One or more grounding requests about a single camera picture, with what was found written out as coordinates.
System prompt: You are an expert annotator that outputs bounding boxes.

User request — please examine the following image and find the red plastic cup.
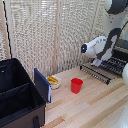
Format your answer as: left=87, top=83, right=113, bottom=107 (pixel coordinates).
left=70, top=77, right=84, bottom=95

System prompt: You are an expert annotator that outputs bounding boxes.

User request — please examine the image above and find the thin black vertical pole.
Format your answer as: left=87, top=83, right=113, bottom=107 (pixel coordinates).
left=1, top=0, right=13, bottom=60

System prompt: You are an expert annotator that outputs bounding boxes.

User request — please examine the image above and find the beige woven folding screen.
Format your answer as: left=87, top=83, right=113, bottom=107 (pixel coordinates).
left=0, top=0, right=128, bottom=81

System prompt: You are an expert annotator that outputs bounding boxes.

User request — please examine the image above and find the black toaster oven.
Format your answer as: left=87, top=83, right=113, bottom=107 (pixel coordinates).
left=112, top=38, right=128, bottom=77

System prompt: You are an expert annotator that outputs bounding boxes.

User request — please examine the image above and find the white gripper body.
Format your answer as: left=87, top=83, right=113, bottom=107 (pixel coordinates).
left=90, top=57, right=105, bottom=68

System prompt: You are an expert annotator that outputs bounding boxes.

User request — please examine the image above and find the white bowl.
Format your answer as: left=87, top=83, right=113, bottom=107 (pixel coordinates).
left=46, top=75, right=63, bottom=90

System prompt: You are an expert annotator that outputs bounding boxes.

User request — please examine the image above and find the yellow food piece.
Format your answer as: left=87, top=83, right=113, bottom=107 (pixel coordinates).
left=47, top=75, right=60, bottom=85

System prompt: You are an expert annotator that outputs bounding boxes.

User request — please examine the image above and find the black fabric storage box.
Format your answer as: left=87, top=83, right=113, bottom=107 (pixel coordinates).
left=0, top=58, right=47, bottom=128

